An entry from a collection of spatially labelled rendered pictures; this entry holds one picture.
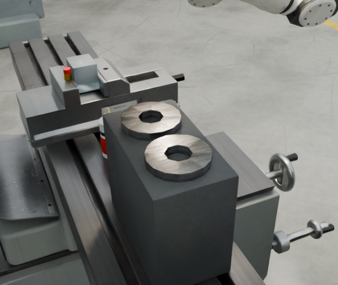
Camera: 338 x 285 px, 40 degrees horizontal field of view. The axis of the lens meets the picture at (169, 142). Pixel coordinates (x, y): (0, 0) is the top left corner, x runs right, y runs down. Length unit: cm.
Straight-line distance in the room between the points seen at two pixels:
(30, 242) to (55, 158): 18
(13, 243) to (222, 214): 50
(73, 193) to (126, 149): 26
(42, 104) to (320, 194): 158
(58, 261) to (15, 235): 13
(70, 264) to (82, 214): 26
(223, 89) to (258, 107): 30
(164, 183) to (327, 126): 228
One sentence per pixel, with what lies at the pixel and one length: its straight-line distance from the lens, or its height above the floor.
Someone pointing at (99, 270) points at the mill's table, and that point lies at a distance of 74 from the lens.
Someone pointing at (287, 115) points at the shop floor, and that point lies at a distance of 286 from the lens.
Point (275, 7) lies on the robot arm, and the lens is 99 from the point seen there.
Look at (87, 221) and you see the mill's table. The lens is 81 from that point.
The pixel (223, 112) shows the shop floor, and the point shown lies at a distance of 283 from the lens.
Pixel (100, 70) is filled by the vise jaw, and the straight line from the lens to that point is 104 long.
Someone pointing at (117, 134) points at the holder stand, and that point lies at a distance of 67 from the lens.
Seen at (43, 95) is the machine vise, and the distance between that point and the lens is 106.
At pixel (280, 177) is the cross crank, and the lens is 140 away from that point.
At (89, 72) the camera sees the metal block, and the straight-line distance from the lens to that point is 101.
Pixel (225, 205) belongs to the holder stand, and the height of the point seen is 104.
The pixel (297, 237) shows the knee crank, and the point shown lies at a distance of 138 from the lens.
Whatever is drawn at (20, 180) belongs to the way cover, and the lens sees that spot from 103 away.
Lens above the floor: 146
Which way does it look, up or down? 35 degrees down
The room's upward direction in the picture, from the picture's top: 1 degrees counter-clockwise
